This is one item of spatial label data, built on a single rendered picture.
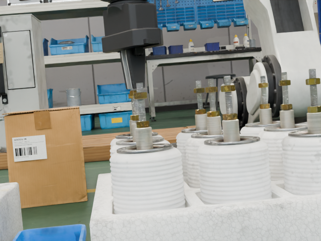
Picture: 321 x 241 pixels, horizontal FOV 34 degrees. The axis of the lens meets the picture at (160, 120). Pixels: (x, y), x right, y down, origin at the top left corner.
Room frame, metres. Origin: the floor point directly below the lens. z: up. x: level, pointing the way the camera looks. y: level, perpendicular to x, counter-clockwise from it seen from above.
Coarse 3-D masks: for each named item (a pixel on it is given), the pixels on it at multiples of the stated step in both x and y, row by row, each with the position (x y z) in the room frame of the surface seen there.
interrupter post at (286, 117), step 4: (280, 112) 0.83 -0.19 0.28; (284, 112) 0.83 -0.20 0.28; (288, 112) 0.82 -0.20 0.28; (292, 112) 0.83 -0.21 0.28; (280, 116) 0.83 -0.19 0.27; (284, 116) 0.83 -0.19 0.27; (288, 116) 0.82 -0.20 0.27; (292, 116) 0.83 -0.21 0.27; (280, 120) 0.83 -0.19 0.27; (284, 120) 0.83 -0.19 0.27; (288, 120) 0.82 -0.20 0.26; (292, 120) 0.83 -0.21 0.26; (280, 124) 0.84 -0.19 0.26; (284, 124) 0.83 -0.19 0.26; (288, 124) 0.82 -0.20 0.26; (292, 124) 0.83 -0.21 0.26; (284, 128) 0.83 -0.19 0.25
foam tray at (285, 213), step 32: (96, 192) 0.81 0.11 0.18; (192, 192) 0.74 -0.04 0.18; (288, 192) 0.69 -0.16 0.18; (96, 224) 0.61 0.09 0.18; (128, 224) 0.62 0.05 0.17; (160, 224) 0.62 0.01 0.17; (192, 224) 0.62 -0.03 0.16; (224, 224) 0.63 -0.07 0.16; (256, 224) 0.63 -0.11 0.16; (288, 224) 0.63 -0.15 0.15; (320, 224) 0.64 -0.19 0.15
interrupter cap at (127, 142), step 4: (120, 140) 0.83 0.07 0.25; (124, 140) 0.84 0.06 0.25; (128, 140) 0.83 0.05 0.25; (132, 140) 0.83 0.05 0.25; (152, 140) 0.78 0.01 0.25; (156, 140) 0.79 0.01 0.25; (160, 140) 0.80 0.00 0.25; (116, 144) 0.81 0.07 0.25; (120, 144) 0.79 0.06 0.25; (124, 144) 0.78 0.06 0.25; (128, 144) 0.78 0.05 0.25; (132, 144) 0.78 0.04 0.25
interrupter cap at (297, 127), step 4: (296, 124) 0.86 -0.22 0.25; (300, 124) 0.86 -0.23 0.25; (304, 124) 0.85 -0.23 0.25; (264, 128) 0.84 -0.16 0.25; (268, 128) 0.85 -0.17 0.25; (272, 128) 0.83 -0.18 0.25; (276, 128) 0.85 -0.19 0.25; (280, 128) 0.85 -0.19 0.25; (288, 128) 0.80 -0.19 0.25; (292, 128) 0.80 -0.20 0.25; (296, 128) 0.80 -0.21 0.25; (300, 128) 0.80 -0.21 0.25; (304, 128) 0.80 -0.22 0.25
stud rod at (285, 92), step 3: (282, 72) 0.83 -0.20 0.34; (285, 72) 0.83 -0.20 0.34; (282, 75) 0.83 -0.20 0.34; (285, 75) 0.83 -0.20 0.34; (282, 78) 0.83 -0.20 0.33; (285, 78) 0.83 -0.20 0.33; (282, 87) 0.83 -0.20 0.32; (285, 87) 0.83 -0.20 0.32; (285, 90) 0.83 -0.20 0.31; (285, 93) 0.83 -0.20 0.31; (285, 96) 0.83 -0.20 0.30; (285, 99) 0.83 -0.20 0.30; (288, 99) 0.83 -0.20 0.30; (285, 102) 0.83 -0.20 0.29; (288, 102) 0.83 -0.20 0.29
